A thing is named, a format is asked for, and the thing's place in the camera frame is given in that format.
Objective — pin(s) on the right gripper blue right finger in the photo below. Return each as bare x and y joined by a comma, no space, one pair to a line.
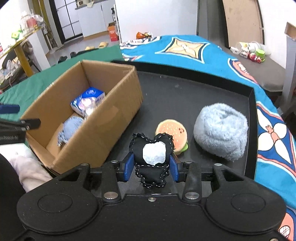
176,168

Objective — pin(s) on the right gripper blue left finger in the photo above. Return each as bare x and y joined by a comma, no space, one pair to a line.
126,167

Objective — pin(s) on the black heart fabric pouch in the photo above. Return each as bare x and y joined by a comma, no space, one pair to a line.
152,158

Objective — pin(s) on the burger plush toy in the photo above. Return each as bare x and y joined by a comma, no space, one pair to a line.
178,133

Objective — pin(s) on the blue denim fabric piece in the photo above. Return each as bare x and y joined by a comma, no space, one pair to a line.
70,126

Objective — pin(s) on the brown cardboard box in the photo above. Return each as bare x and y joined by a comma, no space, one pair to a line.
102,128

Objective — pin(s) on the blue tissue pack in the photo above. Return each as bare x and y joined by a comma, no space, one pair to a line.
90,92

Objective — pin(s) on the green cloth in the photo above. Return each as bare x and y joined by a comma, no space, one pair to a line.
25,92

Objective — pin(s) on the cream fleece blanket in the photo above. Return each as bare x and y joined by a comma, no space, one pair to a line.
30,171

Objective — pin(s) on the grey fluffy plush ball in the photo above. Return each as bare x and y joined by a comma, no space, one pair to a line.
221,130

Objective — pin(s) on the black shallow tray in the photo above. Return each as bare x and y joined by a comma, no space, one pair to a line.
180,94

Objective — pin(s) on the yellow table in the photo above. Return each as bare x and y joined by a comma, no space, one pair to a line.
20,53

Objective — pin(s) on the black laptop bag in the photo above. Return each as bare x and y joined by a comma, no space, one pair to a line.
74,54

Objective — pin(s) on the blue patterned blanket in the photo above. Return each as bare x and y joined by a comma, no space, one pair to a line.
275,167

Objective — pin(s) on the orange bag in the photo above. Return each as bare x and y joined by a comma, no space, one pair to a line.
140,35

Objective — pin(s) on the orange cardboard box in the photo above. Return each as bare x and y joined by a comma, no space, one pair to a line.
112,32

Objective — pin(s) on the white kitchen cabinet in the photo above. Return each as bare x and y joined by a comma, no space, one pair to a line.
94,17

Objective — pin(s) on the green lidded cup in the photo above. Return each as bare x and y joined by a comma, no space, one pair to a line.
260,53

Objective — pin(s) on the grey desk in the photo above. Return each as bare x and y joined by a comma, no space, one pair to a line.
289,83

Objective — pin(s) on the black framed board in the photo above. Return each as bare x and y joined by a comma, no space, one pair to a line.
241,21

